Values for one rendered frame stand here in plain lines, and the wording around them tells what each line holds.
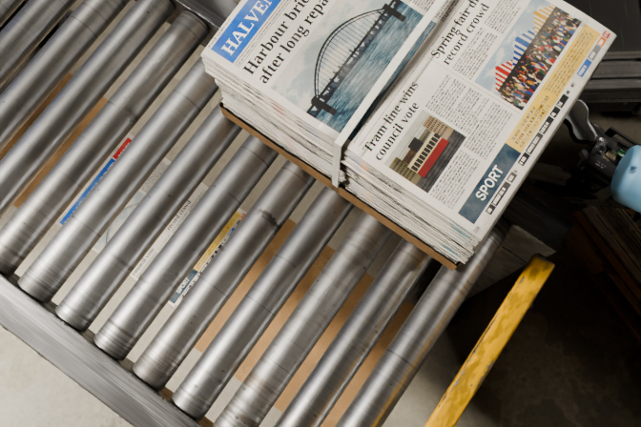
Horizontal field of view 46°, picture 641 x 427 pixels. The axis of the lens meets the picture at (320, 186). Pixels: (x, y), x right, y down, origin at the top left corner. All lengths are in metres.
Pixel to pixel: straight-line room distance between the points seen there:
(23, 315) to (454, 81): 0.62
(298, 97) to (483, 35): 0.22
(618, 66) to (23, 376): 1.52
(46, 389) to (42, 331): 0.84
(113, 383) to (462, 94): 0.56
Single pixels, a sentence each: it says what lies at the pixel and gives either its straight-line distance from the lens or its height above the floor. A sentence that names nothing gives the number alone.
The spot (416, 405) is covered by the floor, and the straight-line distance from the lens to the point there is 1.82.
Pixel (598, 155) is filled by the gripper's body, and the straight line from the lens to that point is 1.05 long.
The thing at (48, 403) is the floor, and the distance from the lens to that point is 1.90.
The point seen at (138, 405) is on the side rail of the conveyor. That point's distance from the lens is 1.03.
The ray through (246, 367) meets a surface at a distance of 1.81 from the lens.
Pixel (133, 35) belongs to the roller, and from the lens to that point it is 1.15.
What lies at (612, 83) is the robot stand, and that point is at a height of 0.23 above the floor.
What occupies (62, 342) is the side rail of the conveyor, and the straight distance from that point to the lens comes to 1.06.
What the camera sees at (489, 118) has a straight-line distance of 0.84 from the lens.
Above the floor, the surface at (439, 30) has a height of 1.03.
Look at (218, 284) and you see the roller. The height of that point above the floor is 0.80.
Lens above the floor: 1.81
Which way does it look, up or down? 75 degrees down
